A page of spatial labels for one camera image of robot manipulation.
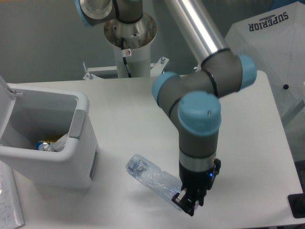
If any blue yellow snack package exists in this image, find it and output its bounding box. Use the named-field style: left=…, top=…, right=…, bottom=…
left=35, top=136, right=59, bottom=152

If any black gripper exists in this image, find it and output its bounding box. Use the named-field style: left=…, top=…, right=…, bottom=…
left=172, top=158, right=221, bottom=217

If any white metal base bracket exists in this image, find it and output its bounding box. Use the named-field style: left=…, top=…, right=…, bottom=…
left=83, top=56, right=170, bottom=80

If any clear plastic bottle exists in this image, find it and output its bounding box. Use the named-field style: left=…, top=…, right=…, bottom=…
left=125, top=154, right=201, bottom=213

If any white trash can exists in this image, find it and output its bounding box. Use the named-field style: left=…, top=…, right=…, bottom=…
left=0, top=80, right=99, bottom=189

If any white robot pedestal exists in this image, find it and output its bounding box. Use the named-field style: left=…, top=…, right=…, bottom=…
left=104, top=13, right=157, bottom=68

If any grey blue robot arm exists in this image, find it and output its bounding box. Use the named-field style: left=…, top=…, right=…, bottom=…
left=75, top=0, right=257, bottom=215

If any black device at edge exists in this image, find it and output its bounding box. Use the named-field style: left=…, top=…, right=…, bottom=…
left=287, top=193, right=305, bottom=219

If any white umbrella with text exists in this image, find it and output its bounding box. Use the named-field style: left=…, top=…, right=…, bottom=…
left=225, top=1, right=305, bottom=117

